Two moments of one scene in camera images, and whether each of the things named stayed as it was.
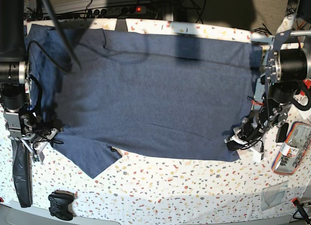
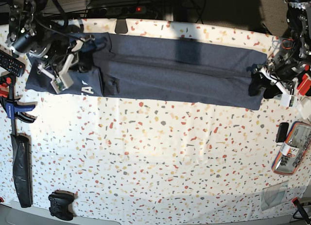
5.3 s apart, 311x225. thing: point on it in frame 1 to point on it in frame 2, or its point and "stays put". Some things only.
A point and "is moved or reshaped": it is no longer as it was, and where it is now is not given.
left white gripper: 36,145 to 63,81
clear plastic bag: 274,195 stays put
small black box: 282,133 stays put
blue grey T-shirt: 144,94 is moved or reshaped
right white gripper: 255,146 to 263,78
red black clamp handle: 296,203 stays put
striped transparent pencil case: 292,149 stays put
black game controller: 60,205 stays put
